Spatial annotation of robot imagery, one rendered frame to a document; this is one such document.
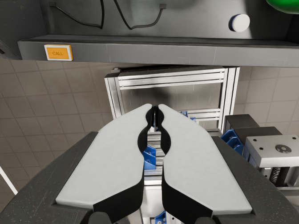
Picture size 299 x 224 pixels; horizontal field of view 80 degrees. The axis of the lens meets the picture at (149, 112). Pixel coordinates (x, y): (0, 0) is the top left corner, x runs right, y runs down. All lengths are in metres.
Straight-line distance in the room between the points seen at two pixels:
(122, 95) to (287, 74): 1.22
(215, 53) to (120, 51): 0.20
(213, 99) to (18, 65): 1.47
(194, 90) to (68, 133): 1.21
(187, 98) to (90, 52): 0.93
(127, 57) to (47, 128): 1.59
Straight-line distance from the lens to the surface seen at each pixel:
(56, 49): 0.43
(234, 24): 0.53
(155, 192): 0.65
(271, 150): 0.57
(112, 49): 0.40
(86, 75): 1.50
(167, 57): 0.40
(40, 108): 1.82
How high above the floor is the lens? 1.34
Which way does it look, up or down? 61 degrees down
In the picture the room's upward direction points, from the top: 175 degrees counter-clockwise
